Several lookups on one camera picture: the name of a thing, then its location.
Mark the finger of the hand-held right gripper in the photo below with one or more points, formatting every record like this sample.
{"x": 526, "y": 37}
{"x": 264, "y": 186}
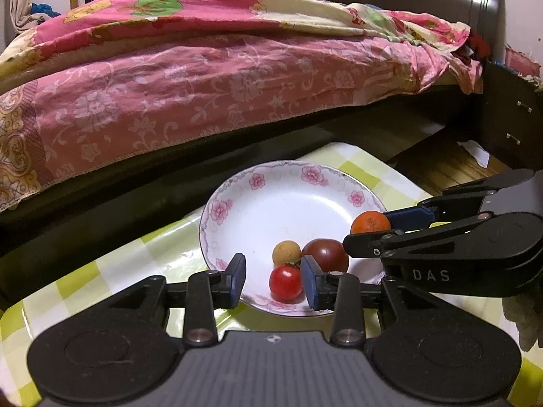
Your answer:
{"x": 407, "y": 218}
{"x": 369, "y": 243}

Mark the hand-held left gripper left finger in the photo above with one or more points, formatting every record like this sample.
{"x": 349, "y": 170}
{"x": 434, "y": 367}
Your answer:
{"x": 237, "y": 280}

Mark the pink floral bed sheet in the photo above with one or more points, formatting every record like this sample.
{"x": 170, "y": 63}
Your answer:
{"x": 191, "y": 93}

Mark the white floral plate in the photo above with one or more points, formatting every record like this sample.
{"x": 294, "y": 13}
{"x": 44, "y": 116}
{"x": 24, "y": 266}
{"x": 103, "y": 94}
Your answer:
{"x": 280, "y": 207}

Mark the dark purple tomato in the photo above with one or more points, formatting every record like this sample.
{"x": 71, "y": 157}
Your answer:
{"x": 326, "y": 254}

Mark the tan longan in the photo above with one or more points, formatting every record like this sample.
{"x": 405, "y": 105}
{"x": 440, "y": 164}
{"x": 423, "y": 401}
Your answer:
{"x": 286, "y": 253}

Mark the pink cream cartoon quilt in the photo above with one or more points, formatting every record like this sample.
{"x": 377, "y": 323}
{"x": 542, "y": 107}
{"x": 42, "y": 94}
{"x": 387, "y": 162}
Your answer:
{"x": 191, "y": 12}

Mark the person's right hand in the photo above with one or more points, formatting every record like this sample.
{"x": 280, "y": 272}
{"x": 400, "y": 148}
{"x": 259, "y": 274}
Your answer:
{"x": 528, "y": 322}

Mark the dark bed frame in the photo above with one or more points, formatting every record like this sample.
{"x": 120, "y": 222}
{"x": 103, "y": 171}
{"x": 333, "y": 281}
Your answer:
{"x": 127, "y": 195}

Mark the white paper scrap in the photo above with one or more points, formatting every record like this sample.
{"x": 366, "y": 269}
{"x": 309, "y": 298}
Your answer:
{"x": 477, "y": 150}

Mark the pink patterned item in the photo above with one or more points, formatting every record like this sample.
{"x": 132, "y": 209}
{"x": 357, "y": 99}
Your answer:
{"x": 524, "y": 61}

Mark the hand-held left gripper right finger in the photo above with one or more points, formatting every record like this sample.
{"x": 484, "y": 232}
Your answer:
{"x": 309, "y": 282}

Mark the small orange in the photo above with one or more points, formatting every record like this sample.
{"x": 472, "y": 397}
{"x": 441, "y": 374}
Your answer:
{"x": 368, "y": 222}

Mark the green checked tablecloth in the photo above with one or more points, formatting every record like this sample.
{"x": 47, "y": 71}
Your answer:
{"x": 127, "y": 258}

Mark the red cherry tomato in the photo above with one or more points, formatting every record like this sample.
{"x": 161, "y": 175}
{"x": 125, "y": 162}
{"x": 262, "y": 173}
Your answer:
{"x": 285, "y": 283}

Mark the dark wooden nightstand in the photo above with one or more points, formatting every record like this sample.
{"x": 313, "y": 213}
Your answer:
{"x": 509, "y": 110}

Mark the red cloth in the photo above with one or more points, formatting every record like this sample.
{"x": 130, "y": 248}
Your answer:
{"x": 479, "y": 44}

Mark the blue cloth pile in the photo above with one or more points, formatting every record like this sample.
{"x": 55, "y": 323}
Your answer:
{"x": 42, "y": 8}

